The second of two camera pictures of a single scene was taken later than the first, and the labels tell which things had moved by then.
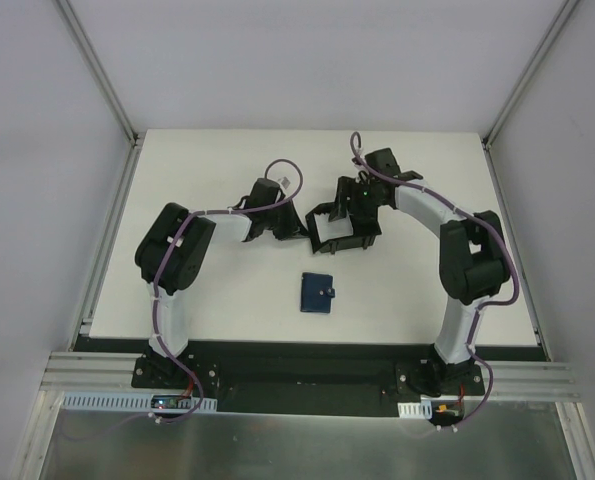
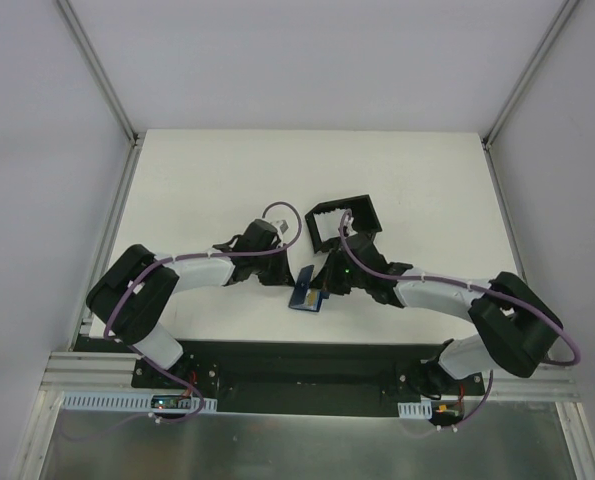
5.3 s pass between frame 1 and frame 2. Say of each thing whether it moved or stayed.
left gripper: moved
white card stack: stayed
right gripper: moved
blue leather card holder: moved
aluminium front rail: stayed
